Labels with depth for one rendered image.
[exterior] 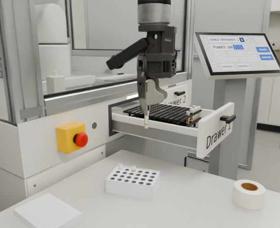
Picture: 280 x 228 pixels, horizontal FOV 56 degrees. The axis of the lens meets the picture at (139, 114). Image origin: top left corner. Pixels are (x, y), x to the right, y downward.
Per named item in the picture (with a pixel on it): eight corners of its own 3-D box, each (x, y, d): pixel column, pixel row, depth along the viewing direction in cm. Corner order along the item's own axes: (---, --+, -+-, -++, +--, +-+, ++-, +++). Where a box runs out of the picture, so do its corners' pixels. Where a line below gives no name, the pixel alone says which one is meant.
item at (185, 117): (201, 111, 95) (201, 109, 95) (180, 122, 81) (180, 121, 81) (196, 110, 96) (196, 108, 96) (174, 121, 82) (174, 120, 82)
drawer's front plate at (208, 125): (231, 131, 96) (234, 102, 93) (201, 159, 73) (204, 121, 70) (227, 130, 97) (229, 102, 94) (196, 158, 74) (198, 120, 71)
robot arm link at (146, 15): (133, 3, 57) (143, 8, 65) (133, 26, 58) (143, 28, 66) (167, 2, 55) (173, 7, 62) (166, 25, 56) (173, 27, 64)
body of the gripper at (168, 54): (170, 81, 59) (172, 24, 56) (134, 79, 61) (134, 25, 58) (176, 77, 66) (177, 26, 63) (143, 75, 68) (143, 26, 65)
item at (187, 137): (225, 128, 95) (227, 111, 94) (198, 151, 75) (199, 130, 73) (135, 112, 117) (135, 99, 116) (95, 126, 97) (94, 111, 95)
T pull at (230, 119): (235, 118, 84) (236, 114, 83) (229, 124, 78) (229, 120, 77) (224, 117, 86) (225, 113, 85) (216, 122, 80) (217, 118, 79)
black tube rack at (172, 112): (200, 126, 97) (201, 109, 95) (179, 140, 82) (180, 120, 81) (149, 117, 109) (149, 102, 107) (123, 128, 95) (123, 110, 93)
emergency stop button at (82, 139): (90, 145, 73) (89, 131, 72) (79, 149, 70) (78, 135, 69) (82, 143, 75) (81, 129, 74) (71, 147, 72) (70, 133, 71)
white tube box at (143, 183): (159, 183, 72) (160, 170, 71) (152, 200, 64) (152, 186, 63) (117, 177, 75) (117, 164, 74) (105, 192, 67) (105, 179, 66)
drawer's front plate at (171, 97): (187, 105, 139) (188, 84, 136) (159, 117, 116) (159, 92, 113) (184, 104, 140) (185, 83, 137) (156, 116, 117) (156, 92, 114)
